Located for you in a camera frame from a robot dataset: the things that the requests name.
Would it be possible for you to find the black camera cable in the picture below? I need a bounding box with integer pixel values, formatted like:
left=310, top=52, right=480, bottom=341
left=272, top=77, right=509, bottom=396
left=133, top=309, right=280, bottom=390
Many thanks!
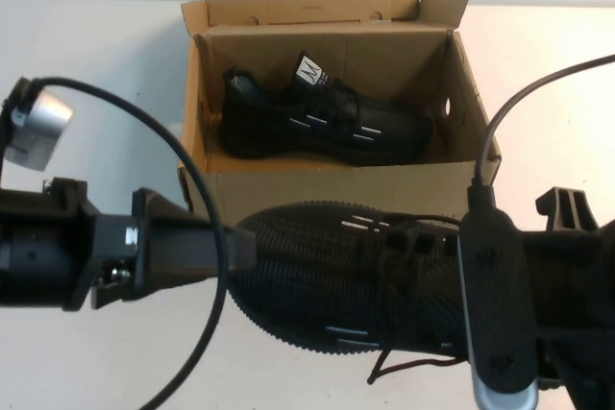
left=21, top=74, right=227, bottom=410
left=473, top=53, right=615, bottom=214

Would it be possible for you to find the brown cardboard shoe box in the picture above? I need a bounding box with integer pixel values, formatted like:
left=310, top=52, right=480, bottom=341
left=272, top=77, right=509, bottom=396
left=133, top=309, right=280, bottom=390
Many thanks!
left=178, top=0, right=503, bottom=233

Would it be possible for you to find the black right camera cable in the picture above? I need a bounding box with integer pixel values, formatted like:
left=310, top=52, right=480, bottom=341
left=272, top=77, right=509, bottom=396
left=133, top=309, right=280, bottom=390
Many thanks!
left=473, top=53, right=615, bottom=214

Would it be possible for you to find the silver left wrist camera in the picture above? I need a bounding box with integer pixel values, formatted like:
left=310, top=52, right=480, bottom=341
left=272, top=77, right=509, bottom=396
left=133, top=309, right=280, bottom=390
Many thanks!
left=2, top=87, right=76, bottom=172

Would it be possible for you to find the black mesh sneaker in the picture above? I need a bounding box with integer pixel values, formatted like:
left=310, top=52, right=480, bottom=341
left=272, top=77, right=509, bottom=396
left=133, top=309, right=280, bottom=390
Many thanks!
left=216, top=50, right=436, bottom=167
left=234, top=199, right=544, bottom=385

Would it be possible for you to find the black left camera bracket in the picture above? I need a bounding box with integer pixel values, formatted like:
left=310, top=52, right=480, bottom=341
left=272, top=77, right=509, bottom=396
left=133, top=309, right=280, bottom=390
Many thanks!
left=0, top=76, right=31, bottom=152

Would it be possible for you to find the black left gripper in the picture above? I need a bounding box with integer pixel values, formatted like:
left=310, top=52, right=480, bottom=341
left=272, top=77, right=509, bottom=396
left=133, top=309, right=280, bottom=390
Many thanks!
left=0, top=177, right=258, bottom=313

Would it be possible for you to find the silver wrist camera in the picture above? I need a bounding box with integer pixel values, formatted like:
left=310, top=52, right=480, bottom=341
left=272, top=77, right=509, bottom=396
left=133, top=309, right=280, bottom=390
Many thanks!
left=455, top=210, right=539, bottom=410
left=2, top=87, right=76, bottom=172

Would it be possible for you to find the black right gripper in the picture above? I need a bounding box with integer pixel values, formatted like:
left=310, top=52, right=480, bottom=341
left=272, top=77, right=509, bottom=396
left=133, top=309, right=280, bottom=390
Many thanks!
left=522, top=186, right=615, bottom=410

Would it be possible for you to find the black left camera cable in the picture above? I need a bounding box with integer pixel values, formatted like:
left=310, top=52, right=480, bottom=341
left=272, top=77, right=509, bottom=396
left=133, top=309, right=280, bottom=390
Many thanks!
left=21, top=74, right=227, bottom=410

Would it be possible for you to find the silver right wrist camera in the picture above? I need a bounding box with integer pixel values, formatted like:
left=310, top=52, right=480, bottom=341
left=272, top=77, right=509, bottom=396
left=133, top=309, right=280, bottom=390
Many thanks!
left=455, top=210, right=539, bottom=410

